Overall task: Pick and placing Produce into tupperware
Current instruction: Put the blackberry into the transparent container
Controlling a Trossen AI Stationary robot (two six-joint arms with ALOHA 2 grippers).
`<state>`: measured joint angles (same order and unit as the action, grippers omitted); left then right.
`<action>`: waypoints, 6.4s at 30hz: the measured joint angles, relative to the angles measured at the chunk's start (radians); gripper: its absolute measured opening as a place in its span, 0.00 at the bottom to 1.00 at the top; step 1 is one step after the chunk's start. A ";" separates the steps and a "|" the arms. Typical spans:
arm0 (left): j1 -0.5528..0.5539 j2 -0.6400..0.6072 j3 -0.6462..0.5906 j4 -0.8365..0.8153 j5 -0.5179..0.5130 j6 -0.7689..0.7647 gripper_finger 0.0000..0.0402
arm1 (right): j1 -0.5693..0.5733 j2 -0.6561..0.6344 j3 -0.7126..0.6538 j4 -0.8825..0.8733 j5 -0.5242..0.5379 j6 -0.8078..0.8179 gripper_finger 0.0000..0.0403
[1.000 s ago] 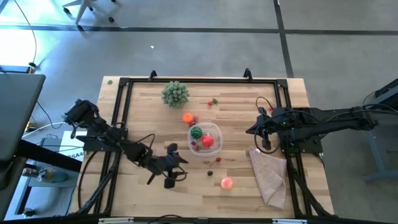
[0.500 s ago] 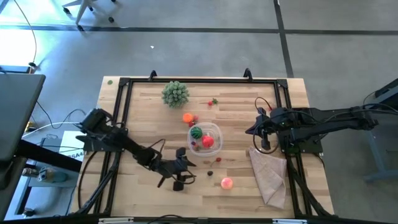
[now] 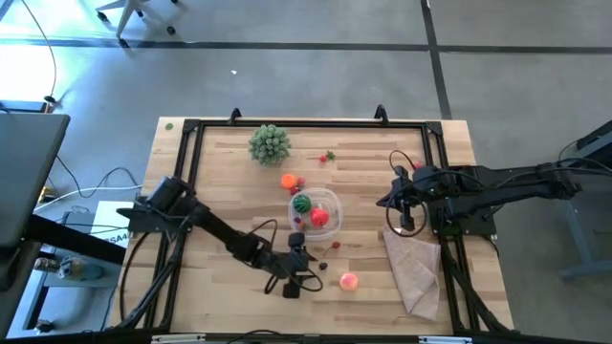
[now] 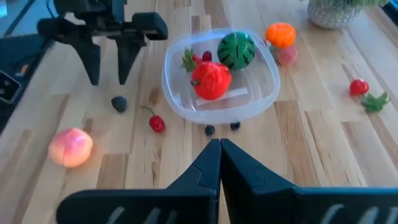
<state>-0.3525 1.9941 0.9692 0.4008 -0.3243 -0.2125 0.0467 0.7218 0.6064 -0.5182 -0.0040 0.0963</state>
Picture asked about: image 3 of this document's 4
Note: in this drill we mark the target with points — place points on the small toy strawberry with leaf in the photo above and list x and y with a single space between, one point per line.
323 158

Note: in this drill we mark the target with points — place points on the green spiky artificial plant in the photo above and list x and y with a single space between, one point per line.
269 144

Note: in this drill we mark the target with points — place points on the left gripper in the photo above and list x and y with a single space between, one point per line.
295 265

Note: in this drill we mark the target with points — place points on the teal bottle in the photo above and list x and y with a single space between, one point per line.
83 271

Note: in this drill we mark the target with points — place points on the red toy apple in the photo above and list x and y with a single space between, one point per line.
319 218

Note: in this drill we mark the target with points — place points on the red toy cherry with stem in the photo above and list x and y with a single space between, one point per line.
336 244

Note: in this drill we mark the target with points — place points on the white paper label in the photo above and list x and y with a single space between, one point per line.
106 217

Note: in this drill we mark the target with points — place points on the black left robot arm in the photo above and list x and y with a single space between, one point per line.
220 229

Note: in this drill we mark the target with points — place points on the black desk beam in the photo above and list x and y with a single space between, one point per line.
81 241

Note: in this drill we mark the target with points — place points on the black frame bracket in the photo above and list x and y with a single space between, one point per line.
234 117
381 114

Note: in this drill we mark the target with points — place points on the blue-grey table frame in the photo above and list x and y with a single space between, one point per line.
580 239

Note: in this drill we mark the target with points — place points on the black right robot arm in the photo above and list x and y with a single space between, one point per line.
516 184

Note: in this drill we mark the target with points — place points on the silver edge bracket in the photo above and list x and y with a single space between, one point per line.
444 340
177 339

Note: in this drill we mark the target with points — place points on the office chair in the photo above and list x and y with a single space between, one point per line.
128 14

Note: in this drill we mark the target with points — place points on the orange toy tangerine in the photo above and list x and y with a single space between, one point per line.
289 181

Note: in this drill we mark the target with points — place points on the black aluminium table frame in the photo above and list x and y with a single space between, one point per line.
334 123

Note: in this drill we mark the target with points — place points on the toy blackberry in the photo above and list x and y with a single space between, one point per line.
323 266

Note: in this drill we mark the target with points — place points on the pink-orange toy peach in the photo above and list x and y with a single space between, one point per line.
348 282

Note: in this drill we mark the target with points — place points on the clear plastic tupperware container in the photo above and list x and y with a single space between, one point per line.
332 210

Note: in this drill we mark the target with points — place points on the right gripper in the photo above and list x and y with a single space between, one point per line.
420 191

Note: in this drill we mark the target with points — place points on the toy watermelon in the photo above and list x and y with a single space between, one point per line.
302 204

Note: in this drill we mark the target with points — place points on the grey desk top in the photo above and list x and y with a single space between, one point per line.
28 172

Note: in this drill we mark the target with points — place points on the beige folded cloth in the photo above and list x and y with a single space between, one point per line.
413 272

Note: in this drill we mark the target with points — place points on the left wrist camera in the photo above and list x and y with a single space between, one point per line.
291 290

